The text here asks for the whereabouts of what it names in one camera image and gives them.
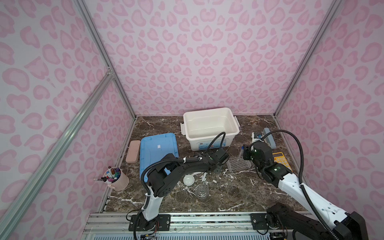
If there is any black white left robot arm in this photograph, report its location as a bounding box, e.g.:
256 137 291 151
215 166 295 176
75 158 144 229
130 132 229 233

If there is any pink pen holder cup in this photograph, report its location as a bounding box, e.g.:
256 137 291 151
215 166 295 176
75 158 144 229
94 166 130 192

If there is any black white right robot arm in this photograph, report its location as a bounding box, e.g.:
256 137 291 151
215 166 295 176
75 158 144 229
243 130 369 240

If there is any white ceramic mortar bowl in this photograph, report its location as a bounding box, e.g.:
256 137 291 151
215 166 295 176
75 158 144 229
183 175 195 187

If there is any pink pencil case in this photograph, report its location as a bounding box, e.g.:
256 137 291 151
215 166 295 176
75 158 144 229
126 140 141 164

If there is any clear glass beaker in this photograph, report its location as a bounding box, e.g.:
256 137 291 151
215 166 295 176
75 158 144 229
194 184 209 199

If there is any white plastic storage bin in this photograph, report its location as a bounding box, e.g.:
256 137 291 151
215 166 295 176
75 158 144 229
181 108 240 151

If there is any clear test tube rack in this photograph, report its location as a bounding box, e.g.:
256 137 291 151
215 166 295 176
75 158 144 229
227 158 252 173

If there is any yellow calculator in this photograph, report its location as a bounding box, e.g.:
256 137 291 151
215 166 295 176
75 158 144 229
273 152 292 171

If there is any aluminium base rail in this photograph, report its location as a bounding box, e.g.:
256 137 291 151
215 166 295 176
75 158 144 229
80 211 319 240

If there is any blue plastic bin lid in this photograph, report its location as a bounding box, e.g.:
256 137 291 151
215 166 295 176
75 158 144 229
140 133 179 176

